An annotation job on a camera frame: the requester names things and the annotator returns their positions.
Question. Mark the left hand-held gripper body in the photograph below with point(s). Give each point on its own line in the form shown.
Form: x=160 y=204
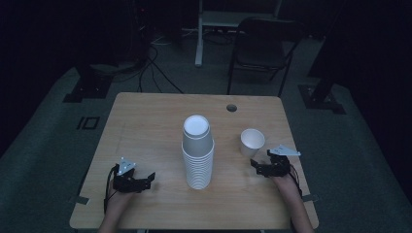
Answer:
x=128 y=179

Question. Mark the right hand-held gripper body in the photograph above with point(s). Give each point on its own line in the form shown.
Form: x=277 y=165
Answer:
x=275 y=163

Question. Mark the single white paper cup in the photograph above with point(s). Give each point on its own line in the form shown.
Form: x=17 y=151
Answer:
x=252 y=142

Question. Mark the stack of white paper cups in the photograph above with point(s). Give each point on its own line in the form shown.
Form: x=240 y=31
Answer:
x=198 y=155

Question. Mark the person's left hand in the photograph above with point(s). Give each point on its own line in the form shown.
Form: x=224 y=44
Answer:
x=118 y=197

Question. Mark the person's right hand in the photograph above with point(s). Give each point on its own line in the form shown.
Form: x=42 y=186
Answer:
x=286 y=186

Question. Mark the grey tape strip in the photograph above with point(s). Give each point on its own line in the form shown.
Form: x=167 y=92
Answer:
x=81 y=200
x=311 y=198

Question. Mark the black stand base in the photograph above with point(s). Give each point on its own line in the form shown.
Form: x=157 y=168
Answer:
x=320 y=98
x=87 y=87

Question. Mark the black folding chair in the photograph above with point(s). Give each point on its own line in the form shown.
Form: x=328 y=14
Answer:
x=259 y=51

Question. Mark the white metal desk frame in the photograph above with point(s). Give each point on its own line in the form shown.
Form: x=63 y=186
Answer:
x=226 y=18

